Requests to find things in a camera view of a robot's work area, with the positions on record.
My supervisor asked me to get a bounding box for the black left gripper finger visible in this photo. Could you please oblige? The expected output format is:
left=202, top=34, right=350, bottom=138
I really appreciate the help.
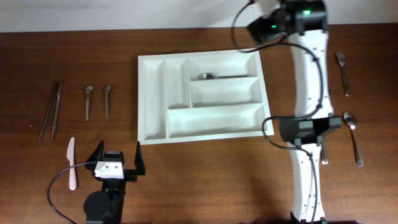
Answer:
left=85, top=141, right=104, bottom=170
left=134, top=141, right=146, bottom=175

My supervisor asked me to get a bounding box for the steel fork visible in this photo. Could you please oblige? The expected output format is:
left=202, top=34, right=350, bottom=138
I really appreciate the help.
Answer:
left=197, top=73, right=248, bottom=80
left=335, top=51, right=351, bottom=96

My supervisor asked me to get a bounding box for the steel tablespoon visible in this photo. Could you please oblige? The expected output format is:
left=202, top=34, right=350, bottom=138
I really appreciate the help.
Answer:
left=343, top=111, right=364, bottom=167
left=322, top=138, right=329, bottom=165

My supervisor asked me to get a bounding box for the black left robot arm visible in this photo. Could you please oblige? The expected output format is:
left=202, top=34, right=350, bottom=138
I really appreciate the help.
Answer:
left=83, top=141, right=146, bottom=223

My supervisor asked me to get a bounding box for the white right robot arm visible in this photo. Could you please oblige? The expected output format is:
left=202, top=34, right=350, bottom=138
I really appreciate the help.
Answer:
left=248, top=1, right=341, bottom=223

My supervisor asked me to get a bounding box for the pink plastic knife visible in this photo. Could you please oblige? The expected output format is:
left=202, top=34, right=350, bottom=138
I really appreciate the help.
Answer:
left=67, top=137, right=77, bottom=190

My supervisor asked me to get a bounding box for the right small steel spoon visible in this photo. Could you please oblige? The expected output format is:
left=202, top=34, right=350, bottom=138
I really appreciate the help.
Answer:
left=104, top=85, right=112, bottom=119

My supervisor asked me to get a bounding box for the small steel spoon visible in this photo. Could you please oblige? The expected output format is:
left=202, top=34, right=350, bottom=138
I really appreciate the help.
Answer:
left=104, top=85, right=112, bottom=119
left=85, top=85, right=93, bottom=121

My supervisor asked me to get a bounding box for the left small steel spoon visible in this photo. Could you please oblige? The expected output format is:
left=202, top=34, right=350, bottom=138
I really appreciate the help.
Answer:
left=85, top=85, right=93, bottom=121

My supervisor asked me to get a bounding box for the white cutlery tray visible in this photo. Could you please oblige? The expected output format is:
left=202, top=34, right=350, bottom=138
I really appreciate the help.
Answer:
left=137, top=50, right=274, bottom=145

